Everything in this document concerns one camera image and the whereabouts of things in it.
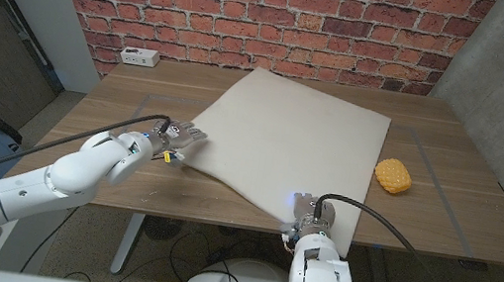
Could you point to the red brick printed backdrop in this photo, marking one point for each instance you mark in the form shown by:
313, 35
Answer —
270, 19

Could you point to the white table leg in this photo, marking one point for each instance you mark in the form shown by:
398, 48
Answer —
126, 242

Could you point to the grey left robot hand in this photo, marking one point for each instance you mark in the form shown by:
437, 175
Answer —
175, 134

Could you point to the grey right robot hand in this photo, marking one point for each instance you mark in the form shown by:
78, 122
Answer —
303, 214

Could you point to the yellow textured sponge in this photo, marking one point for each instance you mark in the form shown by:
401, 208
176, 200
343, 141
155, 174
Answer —
393, 176

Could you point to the white power strip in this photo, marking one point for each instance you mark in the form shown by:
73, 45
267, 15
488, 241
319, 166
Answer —
139, 56

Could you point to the black round floor fan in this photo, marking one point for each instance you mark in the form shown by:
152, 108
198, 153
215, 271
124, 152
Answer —
162, 228

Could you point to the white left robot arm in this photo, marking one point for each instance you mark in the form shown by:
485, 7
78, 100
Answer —
67, 173

